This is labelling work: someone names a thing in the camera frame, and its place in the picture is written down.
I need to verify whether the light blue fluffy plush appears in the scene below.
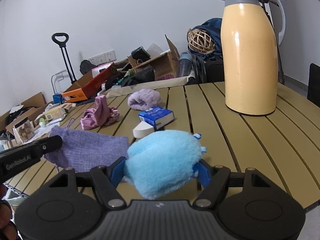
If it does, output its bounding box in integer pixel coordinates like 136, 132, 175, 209
124, 129, 207, 200

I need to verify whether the clear snack jar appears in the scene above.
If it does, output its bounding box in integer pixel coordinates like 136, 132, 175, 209
12, 118, 34, 142

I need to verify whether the purple knitted pouch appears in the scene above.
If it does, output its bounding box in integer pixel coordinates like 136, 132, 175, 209
44, 126, 129, 172

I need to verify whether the white foam wedge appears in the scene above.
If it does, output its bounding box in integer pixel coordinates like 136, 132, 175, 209
132, 121, 155, 139

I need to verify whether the tan folding camp table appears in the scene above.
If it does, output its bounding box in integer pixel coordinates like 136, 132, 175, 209
4, 81, 320, 214

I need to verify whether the blue tissue pack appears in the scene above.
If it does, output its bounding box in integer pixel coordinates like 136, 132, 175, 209
138, 106, 175, 130

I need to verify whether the lilac fluffy headband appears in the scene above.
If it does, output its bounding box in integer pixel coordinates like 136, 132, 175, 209
127, 88, 162, 111

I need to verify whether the orange cardboard box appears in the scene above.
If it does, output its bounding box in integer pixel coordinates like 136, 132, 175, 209
62, 62, 118, 102

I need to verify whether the dark blue backpack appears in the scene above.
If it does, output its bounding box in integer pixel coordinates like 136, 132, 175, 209
187, 18, 225, 83

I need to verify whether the blue water bottle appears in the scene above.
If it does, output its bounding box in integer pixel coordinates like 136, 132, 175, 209
177, 51, 193, 77

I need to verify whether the open brown cardboard box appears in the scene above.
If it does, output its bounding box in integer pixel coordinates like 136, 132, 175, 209
127, 35, 180, 81

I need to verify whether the black folding camp chair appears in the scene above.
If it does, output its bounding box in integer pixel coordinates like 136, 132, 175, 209
307, 63, 320, 107

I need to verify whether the woven rattan ball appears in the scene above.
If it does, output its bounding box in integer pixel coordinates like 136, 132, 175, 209
187, 29, 215, 54

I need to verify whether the yellow thermos jug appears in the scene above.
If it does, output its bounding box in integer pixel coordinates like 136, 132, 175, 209
221, 0, 286, 116

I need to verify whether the black trolley handle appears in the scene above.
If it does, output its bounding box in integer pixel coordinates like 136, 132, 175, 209
52, 33, 77, 84

